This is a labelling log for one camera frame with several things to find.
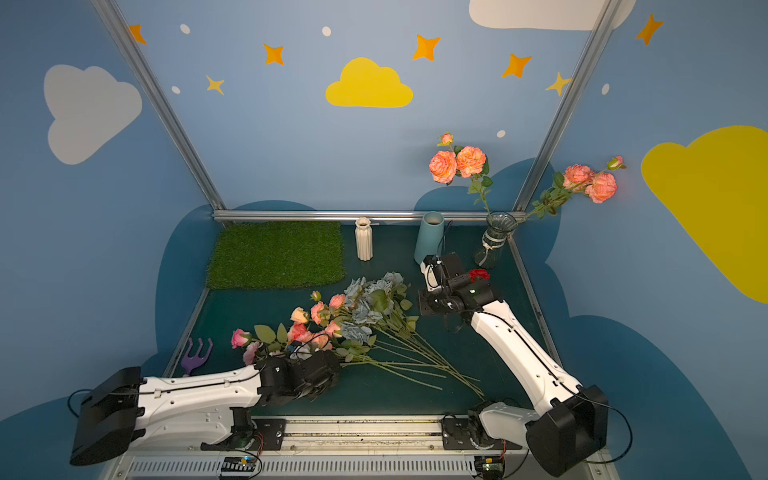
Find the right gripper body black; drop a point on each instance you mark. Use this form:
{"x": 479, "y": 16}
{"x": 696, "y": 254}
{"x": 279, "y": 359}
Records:
{"x": 447, "y": 279}

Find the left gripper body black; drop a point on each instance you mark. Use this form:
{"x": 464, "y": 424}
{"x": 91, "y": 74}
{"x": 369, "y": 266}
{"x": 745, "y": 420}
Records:
{"x": 315, "y": 376}

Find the red carnation flower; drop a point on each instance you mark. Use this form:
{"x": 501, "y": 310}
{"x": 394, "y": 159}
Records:
{"x": 478, "y": 274}

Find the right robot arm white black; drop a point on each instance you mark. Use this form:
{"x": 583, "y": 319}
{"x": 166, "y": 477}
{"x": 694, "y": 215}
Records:
{"x": 566, "y": 424}

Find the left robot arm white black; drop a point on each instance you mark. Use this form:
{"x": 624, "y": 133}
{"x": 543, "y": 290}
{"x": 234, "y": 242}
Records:
{"x": 210, "y": 412}

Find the teal cylindrical vase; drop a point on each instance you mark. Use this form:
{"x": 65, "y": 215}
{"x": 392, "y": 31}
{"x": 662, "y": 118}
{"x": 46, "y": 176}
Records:
{"x": 430, "y": 236}

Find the clear glass vase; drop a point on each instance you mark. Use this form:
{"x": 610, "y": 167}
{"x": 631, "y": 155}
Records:
{"x": 499, "y": 227}

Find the white ribbed ceramic vase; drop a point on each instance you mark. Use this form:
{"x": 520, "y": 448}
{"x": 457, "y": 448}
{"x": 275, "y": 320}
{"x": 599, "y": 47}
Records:
{"x": 364, "y": 239}

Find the pink flower bunch on table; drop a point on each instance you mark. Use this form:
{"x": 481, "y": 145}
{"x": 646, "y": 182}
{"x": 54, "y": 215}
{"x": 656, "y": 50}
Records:
{"x": 312, "y": 330}

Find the purple toy garden fork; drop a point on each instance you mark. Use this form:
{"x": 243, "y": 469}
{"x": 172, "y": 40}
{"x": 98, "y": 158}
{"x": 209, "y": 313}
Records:
{"x": 190, "y": 361}

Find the green artificial grass mat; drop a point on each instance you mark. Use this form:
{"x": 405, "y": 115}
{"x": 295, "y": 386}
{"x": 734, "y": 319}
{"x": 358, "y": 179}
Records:
{"x": 277, "y": 255}

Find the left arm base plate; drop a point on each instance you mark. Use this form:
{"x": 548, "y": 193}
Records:
{"x": 255, "y": 435}

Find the aluminium frame back bar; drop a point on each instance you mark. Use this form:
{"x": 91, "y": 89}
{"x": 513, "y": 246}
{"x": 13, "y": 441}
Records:
{"x": 221, "y": 215}

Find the aluminium rail front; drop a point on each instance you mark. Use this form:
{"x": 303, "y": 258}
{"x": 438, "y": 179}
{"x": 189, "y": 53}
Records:
{"x": 336, "y": 447}

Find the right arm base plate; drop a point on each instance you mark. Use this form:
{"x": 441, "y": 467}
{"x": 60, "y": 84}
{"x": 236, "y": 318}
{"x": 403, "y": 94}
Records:
{"x": 464, "y": 433}

